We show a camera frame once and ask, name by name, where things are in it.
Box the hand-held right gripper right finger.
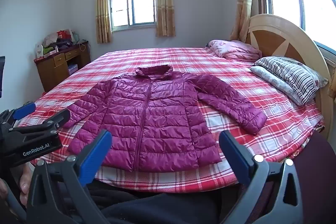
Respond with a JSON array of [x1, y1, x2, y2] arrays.
[[219, 130, 304, 224]]

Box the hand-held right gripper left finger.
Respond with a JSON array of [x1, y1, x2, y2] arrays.
[[26, 129, 113, 224]]

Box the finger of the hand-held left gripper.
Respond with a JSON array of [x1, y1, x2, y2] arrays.
[[5, 102, 37, 125], [9, 109, 71, 136]]

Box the purple down jacket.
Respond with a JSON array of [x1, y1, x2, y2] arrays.
[[67, 65, 268, 172]]

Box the pile of clothes and bags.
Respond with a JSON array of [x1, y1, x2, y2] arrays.
[[35, 29, 84, 59]]

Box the person's left hand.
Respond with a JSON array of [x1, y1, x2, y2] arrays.
[[19, 164, 34, 210]]

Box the dark screen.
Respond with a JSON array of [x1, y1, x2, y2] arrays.
[[0, 56, 6, 98]]

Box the wooden desk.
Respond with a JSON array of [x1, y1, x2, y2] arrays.
[[34, 40, 91, 93]]

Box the person's dark pants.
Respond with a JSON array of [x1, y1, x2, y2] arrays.
[[87, 182, 242, 224]]

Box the bed with red plaid sheet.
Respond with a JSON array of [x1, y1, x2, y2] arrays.
[[16, 47, 326, 193]]

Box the dark maroon cloth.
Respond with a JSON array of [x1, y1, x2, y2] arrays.
[[297, 131, 336, 224]]

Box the striped pillow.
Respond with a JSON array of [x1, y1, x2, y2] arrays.
[[252, 56, 328, 106]]

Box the pink floral quilt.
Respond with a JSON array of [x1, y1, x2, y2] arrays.
[[205, 40, 263, 60]]

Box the wooden headboard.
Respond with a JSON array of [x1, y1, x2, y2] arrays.
[[245, 14, 332, 140]]

